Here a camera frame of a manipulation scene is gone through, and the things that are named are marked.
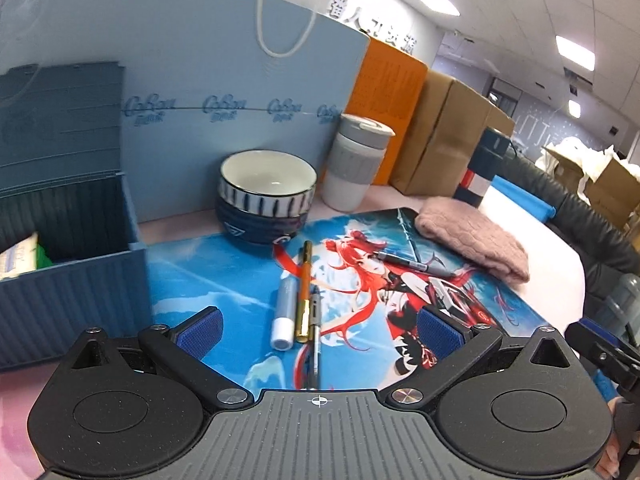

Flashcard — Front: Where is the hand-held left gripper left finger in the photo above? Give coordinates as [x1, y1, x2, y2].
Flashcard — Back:
[62, 306, 255, 415]

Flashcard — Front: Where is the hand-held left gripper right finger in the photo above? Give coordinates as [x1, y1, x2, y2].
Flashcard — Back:
[379, 306, 575, 412]

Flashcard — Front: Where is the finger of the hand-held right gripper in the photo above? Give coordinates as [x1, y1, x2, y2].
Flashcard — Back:
[566, 317, 640, 393]
[592, 367, 621, 403]

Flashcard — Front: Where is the blue ribbed storage box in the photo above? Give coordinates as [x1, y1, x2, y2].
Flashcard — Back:
[0, 62, 153, 373]

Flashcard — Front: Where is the person's right hand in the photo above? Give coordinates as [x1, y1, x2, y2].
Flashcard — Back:
[592, 440, 623, 480]

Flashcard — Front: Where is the printed blue desk mat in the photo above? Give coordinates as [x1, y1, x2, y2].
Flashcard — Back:
[145, 207, 556, 391]

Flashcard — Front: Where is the grey marker pen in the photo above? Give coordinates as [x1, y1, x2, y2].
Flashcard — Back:
[372, 251, 458, 279]

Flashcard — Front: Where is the white grey marker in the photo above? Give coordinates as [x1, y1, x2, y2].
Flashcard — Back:
[270, 276, 301, 351]

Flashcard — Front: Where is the pink knitted cloth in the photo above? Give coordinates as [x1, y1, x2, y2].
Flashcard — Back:
[415, 196, 531, 283]

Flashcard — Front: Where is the orange gold pen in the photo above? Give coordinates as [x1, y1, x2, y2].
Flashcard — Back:
[295, 241, 314, 345]

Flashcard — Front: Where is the blue white ceramic bowl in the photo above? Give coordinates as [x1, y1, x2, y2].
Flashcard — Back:
[216, 149, 318, 246]

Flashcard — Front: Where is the blue file folder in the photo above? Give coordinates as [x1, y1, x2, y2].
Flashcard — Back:
[492, 176, 557, 221]

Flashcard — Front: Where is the open cardboard box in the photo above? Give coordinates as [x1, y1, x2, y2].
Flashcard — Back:
[542, 142, 596, 191]
[582, 145, 640, 231]

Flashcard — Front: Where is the dark blue thermos bottle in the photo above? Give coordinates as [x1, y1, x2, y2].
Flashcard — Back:
[454, 127, 511, 207]

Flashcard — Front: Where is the white tumbler grey sleeve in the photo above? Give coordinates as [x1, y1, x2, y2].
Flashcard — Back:
[321, 114, 396, 212]

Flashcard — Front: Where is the white packet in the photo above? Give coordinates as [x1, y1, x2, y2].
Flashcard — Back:
[0, 232, 41, 281]

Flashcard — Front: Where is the brown cardboard box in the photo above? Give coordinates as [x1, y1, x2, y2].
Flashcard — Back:
[390, 69, 516, 197]

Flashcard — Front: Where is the orange box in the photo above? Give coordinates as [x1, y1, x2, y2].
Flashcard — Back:
[345, 37, 430, 187]

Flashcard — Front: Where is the blue foam board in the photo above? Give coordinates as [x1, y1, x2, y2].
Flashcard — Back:
[0, 0, 373, 223]

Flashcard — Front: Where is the wall lettering sign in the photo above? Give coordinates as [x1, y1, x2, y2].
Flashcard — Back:
[325, 0, 418, 56]

